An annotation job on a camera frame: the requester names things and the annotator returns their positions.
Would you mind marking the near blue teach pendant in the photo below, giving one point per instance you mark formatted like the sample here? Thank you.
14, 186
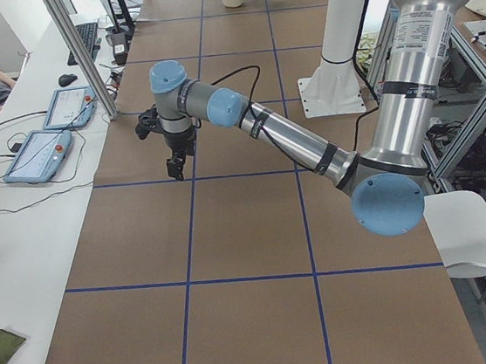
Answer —
39, 157

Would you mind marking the far blue teach pendant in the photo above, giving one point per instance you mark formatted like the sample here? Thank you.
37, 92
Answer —
70, 107

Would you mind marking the white chair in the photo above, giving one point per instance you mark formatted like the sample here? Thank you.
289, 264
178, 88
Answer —
457, 223

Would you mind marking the blue teach pendant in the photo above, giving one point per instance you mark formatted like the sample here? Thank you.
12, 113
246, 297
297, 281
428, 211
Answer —
70, 107
39, 157

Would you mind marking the black computer mouse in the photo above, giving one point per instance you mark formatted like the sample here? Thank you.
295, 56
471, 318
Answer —
65, 80

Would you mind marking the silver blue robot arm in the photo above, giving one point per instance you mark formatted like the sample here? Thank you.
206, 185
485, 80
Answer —
383, 182

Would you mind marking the black keyboard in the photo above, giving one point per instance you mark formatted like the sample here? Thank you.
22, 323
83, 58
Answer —
88, 34

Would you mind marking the aluminium frame post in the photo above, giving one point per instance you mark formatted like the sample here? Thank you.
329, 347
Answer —
62, 19

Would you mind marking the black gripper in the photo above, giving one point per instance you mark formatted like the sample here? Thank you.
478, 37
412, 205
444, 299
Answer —
179, 143

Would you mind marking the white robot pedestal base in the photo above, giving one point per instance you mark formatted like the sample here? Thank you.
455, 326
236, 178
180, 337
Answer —
333, 88

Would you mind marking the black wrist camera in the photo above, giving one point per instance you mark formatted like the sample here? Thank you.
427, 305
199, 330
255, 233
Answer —
148, 122

